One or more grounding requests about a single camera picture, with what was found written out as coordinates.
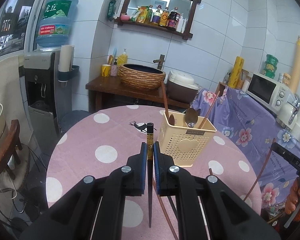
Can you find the long brown chopstick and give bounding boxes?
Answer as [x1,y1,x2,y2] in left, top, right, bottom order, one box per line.
[243,138,276,202]

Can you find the metal spoon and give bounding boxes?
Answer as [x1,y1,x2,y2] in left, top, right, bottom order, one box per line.
[184,108,198,128]

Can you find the black gold chopstick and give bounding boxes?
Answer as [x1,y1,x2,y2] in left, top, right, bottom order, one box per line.
[147,122,154,228]

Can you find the brown wooden chopstick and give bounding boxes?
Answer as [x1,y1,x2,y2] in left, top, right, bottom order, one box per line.
[161,81,170,124]

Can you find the dark wooden spoon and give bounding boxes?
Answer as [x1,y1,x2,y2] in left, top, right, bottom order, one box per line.
[168,114,175,126]

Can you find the right hand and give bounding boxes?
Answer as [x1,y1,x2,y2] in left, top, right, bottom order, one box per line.
[285,178,300,222]

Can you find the white kettle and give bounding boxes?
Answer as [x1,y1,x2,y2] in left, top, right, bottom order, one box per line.
[276,94,300,132]

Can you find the purple floral cloth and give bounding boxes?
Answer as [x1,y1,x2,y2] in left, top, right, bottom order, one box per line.
[191,87,300,216]

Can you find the pink polka dot tablecloth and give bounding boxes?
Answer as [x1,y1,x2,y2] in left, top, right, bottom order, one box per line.
[46,106,261,239]

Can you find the beige plastic utensil holder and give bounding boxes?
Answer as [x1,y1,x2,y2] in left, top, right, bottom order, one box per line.
[158,111,217,167]

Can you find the white microwave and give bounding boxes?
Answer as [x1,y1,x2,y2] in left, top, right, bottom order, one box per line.
[246,73,296,114]

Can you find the tall yellow cup stack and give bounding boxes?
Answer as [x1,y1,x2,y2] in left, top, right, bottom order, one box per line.
[289,36,300,94]

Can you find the green noodle cups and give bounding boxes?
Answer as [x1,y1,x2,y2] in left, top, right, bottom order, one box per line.
[261,54,279,79]

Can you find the wooden stool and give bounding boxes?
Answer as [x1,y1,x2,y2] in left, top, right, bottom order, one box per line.
[0,119,23,180]

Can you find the yellow roll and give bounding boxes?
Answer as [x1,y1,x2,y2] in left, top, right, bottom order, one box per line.
[228,56,244,88]

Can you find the dark wooden side table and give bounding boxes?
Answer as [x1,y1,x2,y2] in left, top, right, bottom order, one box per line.
[85,76,191,112]

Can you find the white rice cooker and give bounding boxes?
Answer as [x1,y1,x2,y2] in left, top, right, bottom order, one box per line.
[166,70,200,103]

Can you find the water dispenser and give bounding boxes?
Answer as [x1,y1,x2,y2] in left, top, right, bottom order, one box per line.
[23,49,73,143]

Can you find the woven basket sink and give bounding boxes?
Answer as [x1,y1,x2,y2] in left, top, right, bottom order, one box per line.
[119,64,166,90]

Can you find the pink patterned cup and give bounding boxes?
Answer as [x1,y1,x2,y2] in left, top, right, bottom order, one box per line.
[110,64,118,76]

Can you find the yellow soap bottle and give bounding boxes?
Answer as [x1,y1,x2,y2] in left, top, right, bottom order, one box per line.
[117,48,128,66]

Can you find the bamboo faucet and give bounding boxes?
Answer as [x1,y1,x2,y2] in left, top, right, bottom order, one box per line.
[153,54,165,70]

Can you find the paper cup stack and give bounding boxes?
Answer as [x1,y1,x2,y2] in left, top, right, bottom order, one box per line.
[58,45,74,72]

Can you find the blue water bottle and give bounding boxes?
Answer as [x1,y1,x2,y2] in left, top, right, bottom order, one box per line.
[37,0,79,48]

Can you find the soy sauce bottle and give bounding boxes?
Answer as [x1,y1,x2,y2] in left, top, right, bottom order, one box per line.
[166,7,180,31]

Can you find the wooden framed mirror shelf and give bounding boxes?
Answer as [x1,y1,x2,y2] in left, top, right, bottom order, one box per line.
[116,0,202,40]

